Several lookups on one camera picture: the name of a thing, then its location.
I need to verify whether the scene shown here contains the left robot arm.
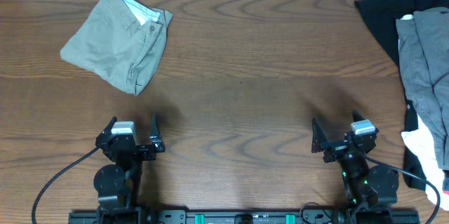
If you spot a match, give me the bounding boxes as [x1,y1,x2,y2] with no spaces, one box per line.
[93,115,165,218]

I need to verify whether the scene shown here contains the black garment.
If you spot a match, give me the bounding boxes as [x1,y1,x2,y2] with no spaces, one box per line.
[354,0,448,191]

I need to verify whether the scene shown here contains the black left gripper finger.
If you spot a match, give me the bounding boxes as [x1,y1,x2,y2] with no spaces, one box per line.
[149,114,162,145]
[102,116,117,135]

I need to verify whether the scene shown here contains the left black cable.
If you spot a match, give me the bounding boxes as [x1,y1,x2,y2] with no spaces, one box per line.
[31,146,101,224]

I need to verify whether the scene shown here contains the left green clamp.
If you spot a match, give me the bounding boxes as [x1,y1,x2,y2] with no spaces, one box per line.
[194,214,205,224]

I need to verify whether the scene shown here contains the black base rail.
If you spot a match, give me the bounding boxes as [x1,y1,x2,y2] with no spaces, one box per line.
[68,207,420,224]

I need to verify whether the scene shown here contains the folded khaki shorts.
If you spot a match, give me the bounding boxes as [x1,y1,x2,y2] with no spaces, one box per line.
[60,0,173,95]

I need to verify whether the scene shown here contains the black cable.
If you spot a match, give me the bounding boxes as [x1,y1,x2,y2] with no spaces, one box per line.
[31,146,101,224]
[354,143,441,224]

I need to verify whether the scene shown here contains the right green clamp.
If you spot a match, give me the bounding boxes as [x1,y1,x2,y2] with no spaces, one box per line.
[286,214,296,224]

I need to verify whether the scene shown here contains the green clamp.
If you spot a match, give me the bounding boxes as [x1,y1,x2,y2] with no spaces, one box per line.
[286,214,296,224]
[194,214,205,224]

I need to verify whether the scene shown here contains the grey shorts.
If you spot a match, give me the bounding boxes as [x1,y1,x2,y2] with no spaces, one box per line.
[396,7,448,170]

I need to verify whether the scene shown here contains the right black cable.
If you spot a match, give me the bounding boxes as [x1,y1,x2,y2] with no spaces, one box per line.
[354,143,441,224]

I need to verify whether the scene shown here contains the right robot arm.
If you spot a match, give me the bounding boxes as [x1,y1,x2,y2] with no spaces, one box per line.
[311,110,399,209]

